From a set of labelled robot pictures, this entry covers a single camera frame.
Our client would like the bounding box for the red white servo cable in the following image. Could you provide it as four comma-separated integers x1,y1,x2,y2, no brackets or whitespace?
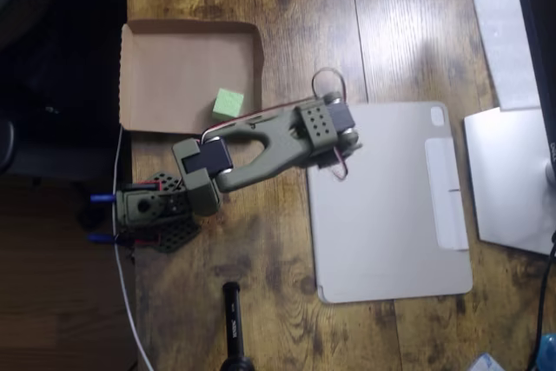
200,67,349,144
331,149,352,182

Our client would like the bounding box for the green foam cube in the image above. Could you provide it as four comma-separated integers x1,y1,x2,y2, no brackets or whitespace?
211,87,245,123

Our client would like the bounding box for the black computer monitor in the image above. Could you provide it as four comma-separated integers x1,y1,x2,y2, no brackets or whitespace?
510,0,556,163

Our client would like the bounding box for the silver monitor stand base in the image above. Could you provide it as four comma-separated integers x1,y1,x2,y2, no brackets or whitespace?
463,106,556,255

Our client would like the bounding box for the white and blue packet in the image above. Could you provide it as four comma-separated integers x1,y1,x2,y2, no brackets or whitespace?
467,353,508,371

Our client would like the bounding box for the blue round object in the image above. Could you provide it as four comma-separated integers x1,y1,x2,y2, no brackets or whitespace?
537,333,556,371

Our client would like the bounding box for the black cable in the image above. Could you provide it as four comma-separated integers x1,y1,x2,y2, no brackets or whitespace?
523,231,556,371

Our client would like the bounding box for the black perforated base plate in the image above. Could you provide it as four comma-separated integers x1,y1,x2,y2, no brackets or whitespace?
129,169,203,255

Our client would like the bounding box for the brown cardboard tray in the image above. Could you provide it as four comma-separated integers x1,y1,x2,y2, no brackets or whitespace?
117,18,266,136

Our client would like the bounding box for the tablet in beige case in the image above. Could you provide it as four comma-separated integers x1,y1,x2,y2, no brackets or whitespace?
306,100,473,304

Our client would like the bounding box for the black cylindrical handle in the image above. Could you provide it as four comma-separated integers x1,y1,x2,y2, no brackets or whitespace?
219,282,256,371

